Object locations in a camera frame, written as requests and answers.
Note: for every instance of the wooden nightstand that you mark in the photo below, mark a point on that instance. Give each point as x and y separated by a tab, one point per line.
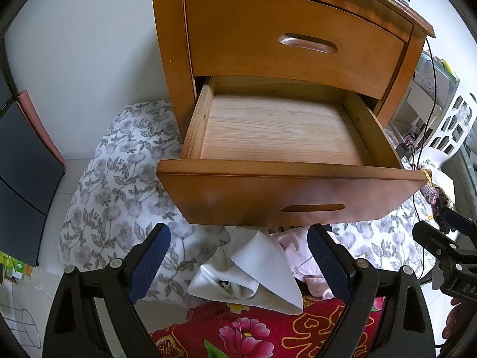
167	44

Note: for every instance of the grey floral quilt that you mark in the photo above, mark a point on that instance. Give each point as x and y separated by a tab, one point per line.
111	179

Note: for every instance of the dark wardrobe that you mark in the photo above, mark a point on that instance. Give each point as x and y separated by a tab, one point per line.
26	179

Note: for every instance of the wooden drawer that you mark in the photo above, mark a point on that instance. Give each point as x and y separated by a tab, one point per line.
261	130
242	37

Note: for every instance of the pink garment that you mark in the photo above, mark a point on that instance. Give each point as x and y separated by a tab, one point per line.
302	253

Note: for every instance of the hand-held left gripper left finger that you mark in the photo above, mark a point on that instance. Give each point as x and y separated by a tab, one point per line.
149	264

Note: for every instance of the red floral blanket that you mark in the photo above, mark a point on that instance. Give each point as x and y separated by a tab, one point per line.
261	335

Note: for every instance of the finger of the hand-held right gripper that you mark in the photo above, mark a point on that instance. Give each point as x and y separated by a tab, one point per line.
458	222
439	242

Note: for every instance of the white lattice rack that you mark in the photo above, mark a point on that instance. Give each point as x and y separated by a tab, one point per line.
451	130

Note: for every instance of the pink panel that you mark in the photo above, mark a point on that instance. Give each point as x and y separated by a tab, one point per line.
41	126

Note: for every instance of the white shirt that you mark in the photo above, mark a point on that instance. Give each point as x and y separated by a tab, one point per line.
261	264

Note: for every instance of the beige cloth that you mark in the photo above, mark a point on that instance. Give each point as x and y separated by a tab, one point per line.
441	181

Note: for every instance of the person's right hand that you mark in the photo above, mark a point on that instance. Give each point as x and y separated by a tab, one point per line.
454	317

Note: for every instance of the grey printed box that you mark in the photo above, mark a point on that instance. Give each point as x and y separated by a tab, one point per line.
436	78

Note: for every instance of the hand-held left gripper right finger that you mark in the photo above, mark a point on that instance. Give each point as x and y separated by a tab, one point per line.
329	261

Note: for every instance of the green packets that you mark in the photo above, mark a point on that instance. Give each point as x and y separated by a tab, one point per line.
15	266

